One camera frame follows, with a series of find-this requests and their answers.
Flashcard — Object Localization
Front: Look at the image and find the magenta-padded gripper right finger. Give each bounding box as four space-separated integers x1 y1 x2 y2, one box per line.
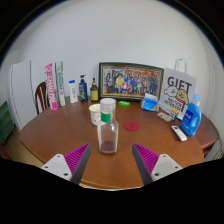
131 143 184 186

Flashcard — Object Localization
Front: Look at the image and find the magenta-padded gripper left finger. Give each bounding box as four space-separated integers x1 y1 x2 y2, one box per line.
40 143 92 186

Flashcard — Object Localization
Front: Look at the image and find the clear plastic bottle green label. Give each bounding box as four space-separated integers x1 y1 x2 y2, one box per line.
96 97 120 155

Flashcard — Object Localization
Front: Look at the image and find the white remote control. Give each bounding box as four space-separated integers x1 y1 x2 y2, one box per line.
171 125 188 142

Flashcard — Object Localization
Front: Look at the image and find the flat round red coaster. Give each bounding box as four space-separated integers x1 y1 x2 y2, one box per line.
123 120 141 132

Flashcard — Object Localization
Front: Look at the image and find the small snack packet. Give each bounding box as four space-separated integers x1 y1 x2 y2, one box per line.
156 111 174 123

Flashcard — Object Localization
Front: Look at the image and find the white mug yellow rim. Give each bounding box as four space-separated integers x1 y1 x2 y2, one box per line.
88 103 102 126

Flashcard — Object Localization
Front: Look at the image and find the blue tissue pack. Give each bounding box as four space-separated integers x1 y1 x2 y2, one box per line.
140 92 160 113

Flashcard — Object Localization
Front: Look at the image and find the small green pack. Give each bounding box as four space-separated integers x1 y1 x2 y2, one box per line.
118 100 131 108

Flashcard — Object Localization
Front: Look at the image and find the white bottle blue cap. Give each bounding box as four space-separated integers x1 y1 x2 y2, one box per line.
68 79 79 104

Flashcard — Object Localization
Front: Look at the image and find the dark blue pump bottle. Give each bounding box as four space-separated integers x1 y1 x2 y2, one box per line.
78 74 89 103

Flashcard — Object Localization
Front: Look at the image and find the brown bottle yellow label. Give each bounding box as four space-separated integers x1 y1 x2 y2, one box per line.
89 77 100 102

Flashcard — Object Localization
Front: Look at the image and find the wooden chair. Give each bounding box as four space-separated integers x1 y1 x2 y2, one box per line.
34 81 51 116

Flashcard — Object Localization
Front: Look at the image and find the white paper gift bag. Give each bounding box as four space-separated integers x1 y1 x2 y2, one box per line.
158 58 198 121

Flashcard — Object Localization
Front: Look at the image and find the tall pink box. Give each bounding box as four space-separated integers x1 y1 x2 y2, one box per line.
44 62 59 112

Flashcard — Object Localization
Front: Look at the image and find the tall white green box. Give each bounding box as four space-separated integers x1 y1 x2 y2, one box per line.
54 60 68 108

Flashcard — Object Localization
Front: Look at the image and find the framed group photo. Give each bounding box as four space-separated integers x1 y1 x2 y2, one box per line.
98 61 165 102

